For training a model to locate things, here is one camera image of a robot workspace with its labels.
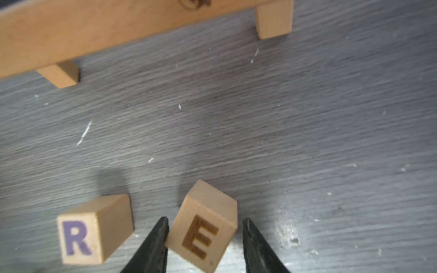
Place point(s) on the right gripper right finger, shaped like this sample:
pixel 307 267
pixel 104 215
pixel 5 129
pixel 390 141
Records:
pixel 259 256

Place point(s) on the small wooden easel stand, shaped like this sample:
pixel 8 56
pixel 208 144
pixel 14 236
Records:
pixel 46 36

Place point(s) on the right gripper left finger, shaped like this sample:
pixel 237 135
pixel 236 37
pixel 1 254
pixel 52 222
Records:
pixel 151 256

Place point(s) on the wooden block letter E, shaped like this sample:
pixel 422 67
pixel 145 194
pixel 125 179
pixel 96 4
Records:
pixel 204 226

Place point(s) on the wooden block letter R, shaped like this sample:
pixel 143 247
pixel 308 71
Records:
pixel 90 233

